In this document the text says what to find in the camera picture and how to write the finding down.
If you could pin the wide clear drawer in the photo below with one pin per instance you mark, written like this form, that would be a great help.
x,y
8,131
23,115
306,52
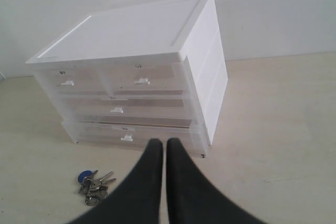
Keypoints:
x,y
107,109
134,137

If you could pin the white translucent drawer cabinet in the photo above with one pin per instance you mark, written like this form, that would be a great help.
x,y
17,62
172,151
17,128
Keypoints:
x,y
163,32

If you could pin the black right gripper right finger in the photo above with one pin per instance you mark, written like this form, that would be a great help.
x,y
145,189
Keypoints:
x,y
191,197

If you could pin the bottom wide clear drawer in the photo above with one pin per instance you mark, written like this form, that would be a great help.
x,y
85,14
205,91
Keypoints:
x,y
134,137

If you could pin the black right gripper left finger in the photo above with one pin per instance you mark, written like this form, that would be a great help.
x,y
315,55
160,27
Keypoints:
x,y
137,198

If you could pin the bunch of keys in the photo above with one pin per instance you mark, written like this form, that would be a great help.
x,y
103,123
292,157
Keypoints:
x,y
94,189

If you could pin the middle wide clear drawer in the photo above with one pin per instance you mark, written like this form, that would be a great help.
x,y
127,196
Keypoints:
x,y
107,109

